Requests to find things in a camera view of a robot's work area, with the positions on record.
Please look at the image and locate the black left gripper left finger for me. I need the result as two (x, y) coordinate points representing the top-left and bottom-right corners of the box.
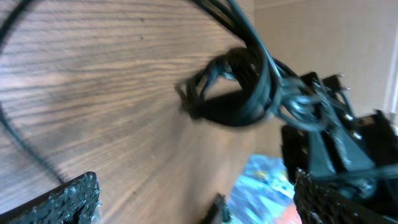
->
(1, 172), (100, 224)

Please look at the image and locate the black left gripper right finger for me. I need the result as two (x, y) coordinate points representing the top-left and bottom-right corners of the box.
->
(294, 169), (397, 224)

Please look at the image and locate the black usb cable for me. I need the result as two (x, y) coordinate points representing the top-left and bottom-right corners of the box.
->
(0, 0), (355, 184)

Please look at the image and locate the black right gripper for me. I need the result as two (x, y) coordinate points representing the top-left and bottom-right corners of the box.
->
(280, 72), (397, 199)

